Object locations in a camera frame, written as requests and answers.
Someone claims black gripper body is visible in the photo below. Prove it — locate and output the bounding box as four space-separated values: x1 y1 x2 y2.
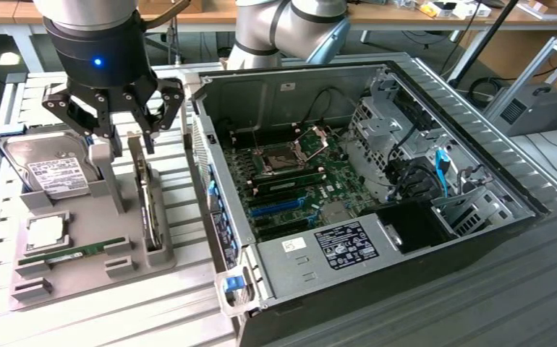
43 12 159 113

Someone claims low-profile NVIDIA graphics card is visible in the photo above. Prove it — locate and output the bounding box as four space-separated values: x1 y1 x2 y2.
127 129 166 254

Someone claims silver hard disk drive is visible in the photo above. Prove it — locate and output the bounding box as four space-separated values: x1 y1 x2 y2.
2 132 93 200

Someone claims blue disk caddy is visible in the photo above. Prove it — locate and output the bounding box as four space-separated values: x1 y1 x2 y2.
0 118 97 192

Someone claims CPU socket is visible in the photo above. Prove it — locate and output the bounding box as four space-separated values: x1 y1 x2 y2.
254 143 305 175

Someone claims metal socket cover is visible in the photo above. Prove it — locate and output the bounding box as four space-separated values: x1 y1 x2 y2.
292 124 333 163

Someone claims grey parts rack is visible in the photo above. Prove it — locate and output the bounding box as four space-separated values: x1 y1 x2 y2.
10 133 179 312

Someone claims dark installed RAM stick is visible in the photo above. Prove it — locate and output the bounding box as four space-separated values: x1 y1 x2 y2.
251 171 329 198

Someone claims silver CPU chip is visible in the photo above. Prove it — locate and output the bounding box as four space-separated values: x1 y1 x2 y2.
26 215 67 249

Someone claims blue expansion slot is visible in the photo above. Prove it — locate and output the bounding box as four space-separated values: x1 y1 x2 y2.
250 197 312 218

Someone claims green RAM stick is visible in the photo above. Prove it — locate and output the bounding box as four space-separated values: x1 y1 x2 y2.
16 236 130 265

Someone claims green motherboard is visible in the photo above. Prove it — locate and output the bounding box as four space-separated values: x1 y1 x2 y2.
219 122 390 244

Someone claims long black expansion slot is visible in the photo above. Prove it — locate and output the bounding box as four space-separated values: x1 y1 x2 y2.
258 226 326 242
257 216 318 234

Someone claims silver metal drive cage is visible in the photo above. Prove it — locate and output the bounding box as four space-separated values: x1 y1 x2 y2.
349 64 459 171

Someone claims silver chipset heatsink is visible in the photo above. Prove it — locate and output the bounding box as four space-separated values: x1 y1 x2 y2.
321 201 354 223

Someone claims blue case latch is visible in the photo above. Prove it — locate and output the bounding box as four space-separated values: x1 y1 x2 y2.
222 275 246 292

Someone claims silver power supply unit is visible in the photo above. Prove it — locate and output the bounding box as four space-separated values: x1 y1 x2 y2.
243 213 408 304

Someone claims black plastic fan shroud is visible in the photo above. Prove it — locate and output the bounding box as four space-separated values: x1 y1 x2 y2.
358 200 459 257

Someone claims small white box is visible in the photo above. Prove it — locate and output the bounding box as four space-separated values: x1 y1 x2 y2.
455 2 493 20

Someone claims black tripod pole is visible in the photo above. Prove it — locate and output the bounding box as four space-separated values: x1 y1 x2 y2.
446 0 524 87

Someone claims silver perforated disk bay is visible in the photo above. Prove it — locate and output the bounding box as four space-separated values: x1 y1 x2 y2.
430 187 519 238

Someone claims black open PC case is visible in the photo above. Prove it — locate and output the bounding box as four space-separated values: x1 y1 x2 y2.
177 59 549 347

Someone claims grey control box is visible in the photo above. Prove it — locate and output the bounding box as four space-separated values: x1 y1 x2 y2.
499 82 557 137

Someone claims black wire bundle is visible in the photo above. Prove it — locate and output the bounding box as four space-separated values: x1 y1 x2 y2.
385 158 446 202

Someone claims blue disk wire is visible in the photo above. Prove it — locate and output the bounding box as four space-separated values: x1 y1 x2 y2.
433 147 455 199

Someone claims coiled black cable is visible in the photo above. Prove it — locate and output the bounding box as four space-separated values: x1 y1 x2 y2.
468 77 507 108

